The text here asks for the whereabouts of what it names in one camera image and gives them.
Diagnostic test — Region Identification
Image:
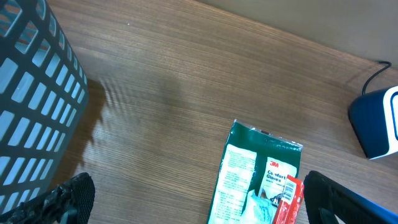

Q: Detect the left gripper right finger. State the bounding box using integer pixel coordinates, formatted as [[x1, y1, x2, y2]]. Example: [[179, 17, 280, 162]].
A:
[[304, 170, 397, 224]]

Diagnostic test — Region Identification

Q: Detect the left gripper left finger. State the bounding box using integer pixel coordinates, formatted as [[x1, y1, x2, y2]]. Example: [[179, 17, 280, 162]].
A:
[[1, 172, 95, 224]]

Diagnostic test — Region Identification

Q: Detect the red toothpaste tube box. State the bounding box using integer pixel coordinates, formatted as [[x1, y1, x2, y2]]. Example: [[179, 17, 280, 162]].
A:
[[272, 175, 304, 224]]

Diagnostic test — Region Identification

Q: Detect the green glove package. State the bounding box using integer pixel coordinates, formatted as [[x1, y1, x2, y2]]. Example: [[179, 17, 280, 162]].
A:
[[207, 120, 303, 224]]

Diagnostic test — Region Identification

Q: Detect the white barcode scanner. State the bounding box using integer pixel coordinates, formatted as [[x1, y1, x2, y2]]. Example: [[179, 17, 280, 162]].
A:
[[348, 86, 397, 159]]

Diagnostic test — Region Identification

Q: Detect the grey plastic shopping basket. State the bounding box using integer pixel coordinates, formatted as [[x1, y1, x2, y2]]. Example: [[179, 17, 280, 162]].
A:
[[1, 0, 89, 213]]

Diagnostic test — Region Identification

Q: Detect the black scanner cable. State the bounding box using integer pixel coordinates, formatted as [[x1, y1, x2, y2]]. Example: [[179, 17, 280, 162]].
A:
[[361, 61, 392, 96]]

